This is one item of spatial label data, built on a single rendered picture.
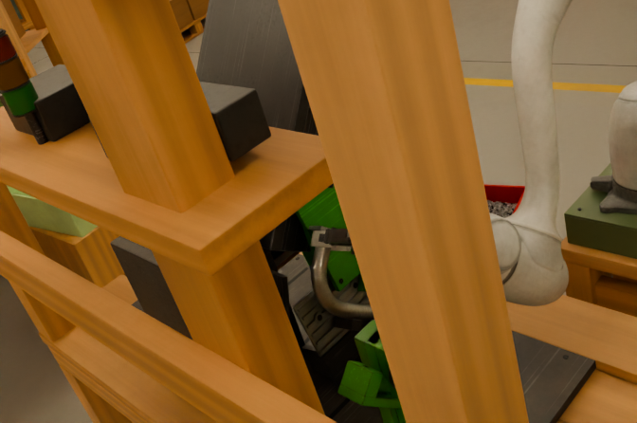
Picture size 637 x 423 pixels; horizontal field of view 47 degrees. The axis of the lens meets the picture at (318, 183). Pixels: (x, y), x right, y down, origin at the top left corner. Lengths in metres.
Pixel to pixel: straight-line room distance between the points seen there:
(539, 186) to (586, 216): 0.54
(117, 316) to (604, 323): 0.91
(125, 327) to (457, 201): 0.75
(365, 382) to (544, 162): 0.45
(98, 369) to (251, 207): 1.10
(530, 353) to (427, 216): 0.94
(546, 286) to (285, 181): 0.52
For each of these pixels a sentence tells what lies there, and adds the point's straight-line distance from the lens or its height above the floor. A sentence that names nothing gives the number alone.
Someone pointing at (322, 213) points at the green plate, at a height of 1.22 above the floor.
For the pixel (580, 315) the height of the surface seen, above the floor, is 0.90.
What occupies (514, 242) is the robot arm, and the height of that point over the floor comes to 1.30.
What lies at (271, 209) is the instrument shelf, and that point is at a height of 1.53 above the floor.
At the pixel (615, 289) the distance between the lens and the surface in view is 1.86.
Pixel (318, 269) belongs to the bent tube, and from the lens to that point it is 1.39.
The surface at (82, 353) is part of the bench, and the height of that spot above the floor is 0.88.
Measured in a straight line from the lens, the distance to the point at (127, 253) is 1.53.
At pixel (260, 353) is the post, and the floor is 1.29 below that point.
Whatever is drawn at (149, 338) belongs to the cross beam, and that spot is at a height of 1.28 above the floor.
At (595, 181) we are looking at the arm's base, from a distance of 1.84.
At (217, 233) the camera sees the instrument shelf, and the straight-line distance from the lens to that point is 0.83.
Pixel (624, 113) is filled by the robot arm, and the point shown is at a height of 1.17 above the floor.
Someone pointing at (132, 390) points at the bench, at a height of 0.88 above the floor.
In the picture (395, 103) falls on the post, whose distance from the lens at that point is 0.53.
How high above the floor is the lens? 1.94
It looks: 28 degrees down
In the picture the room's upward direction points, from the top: 18 degrees counter-clockwise
